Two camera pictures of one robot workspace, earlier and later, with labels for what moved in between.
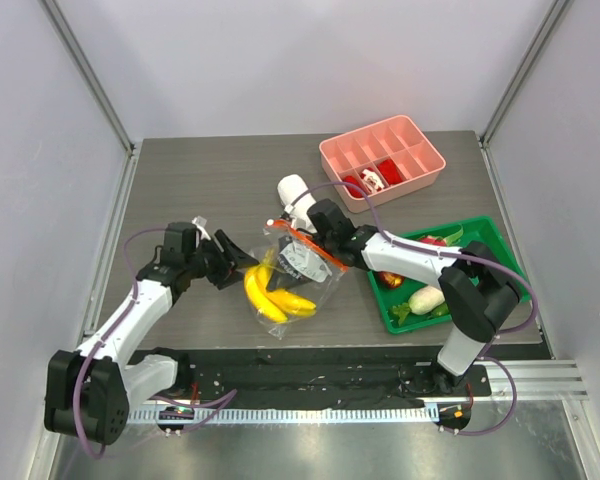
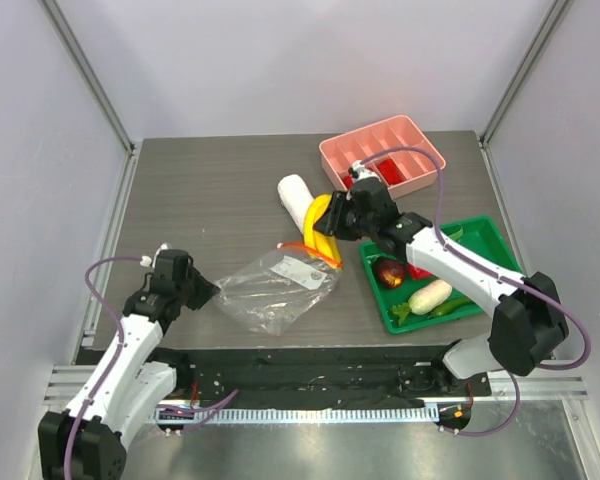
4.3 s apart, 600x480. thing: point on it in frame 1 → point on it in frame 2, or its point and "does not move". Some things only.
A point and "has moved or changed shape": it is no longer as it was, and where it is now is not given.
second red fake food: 354,191 does not move
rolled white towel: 296,197 does not move
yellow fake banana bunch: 277,305 has moved or changed shape
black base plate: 319,377 does not move
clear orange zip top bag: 289,278 has moved or changed shape
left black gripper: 226,272 → 206,289
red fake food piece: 390,170 does not move
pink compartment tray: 398,139 does not move
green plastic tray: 458,234 does not move
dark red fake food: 390,280 does not move
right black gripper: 318,222 → 336,216
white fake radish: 421,301 does not move
